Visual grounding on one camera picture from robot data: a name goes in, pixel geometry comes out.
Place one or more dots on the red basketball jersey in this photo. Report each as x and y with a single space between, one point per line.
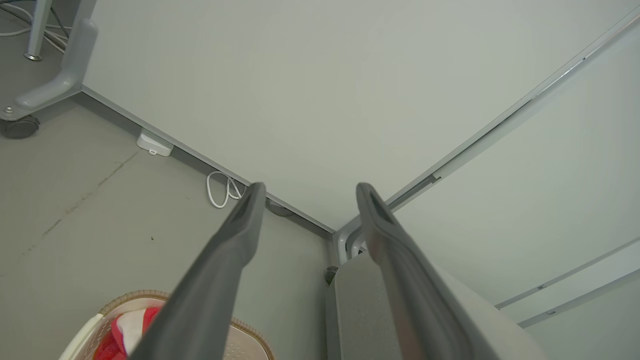
107 347

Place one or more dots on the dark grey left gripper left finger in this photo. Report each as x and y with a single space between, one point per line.
210 300

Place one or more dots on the grey stand leg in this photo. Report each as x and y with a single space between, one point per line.
75 70

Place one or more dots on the beige perforated laundry basket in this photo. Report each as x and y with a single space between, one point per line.
250 345

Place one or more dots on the grey partition corner post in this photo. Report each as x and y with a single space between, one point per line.
342 245

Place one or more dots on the metal pole with foot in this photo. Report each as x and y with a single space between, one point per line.
39 30

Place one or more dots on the grey fabric sofa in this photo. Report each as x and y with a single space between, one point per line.
360 320

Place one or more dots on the dark caster wheel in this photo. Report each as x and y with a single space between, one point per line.
20 127

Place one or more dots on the white power adapter box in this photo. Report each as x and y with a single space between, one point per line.
152 142

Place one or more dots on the grey round floor foot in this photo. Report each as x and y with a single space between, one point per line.
280 210

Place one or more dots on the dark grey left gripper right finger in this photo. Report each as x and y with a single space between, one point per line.
410 300

